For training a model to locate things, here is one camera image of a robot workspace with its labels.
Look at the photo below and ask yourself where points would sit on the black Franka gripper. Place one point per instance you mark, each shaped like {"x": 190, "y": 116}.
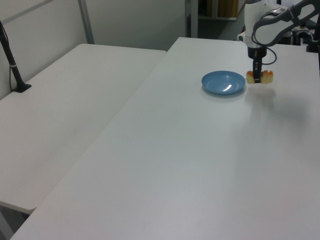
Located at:
{"x": 257, "y": 52}

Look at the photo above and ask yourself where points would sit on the bread slice with orange topping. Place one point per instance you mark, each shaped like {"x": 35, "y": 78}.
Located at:
{"x": 266, "y": 77}

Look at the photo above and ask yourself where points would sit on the blue round plastic plate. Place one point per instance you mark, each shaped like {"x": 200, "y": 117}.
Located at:
{"x": 223, "y": 83}

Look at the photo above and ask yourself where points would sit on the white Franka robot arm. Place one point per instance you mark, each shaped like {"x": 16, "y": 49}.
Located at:
{"x": 270, "y": 23}

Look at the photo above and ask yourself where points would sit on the wooden cabinet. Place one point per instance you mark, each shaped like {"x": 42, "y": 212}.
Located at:
{"x": 222, "y": 8}

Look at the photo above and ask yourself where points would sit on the black clamp camera stand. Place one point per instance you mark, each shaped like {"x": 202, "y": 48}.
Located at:
{"x": 315, "y": 37}

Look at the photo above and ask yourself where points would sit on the grey metal partition post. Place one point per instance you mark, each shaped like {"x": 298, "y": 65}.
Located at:
{"x": 86, "y": 21}

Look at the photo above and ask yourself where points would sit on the black camera stand pole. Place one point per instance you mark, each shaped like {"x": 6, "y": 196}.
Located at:
{"x": 13, "y": 67}

